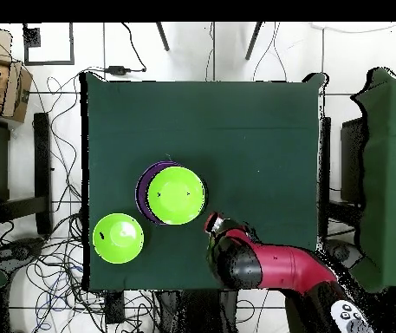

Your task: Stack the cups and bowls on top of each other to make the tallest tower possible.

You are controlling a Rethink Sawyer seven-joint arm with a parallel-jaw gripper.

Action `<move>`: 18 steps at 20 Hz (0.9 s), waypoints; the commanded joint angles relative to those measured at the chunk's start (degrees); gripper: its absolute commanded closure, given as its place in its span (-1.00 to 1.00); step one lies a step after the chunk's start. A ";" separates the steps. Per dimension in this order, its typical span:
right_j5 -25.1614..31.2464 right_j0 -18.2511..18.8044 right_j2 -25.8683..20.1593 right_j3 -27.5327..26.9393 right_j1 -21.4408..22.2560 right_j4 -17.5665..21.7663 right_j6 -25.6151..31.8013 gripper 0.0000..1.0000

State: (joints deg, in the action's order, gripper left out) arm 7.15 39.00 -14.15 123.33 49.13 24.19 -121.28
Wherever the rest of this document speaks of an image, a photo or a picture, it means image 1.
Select green plastic bowl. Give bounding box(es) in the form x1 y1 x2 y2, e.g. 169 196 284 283
92 212 146 264
146 166 207 225

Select purple plastic bowl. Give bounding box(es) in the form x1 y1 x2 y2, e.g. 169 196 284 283
134 160 185 226

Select grey stand foot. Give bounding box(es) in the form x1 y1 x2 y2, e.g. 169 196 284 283
325 238 363 270

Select black power adapter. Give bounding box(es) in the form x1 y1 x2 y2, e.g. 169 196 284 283
105 64 133 75

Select black tripod leg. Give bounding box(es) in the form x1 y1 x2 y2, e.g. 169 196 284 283
244 22 263 61
155 22 171 52

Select black stand foot with knob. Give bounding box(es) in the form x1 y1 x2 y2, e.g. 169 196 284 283
0 235 49 265

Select brown cardboard box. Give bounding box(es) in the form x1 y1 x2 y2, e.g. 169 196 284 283
0 27 34 124

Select black bench frame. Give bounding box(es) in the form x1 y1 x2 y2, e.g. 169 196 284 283
0 112 54 237

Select black square frame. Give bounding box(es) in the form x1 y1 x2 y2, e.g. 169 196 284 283
23 22 75 66

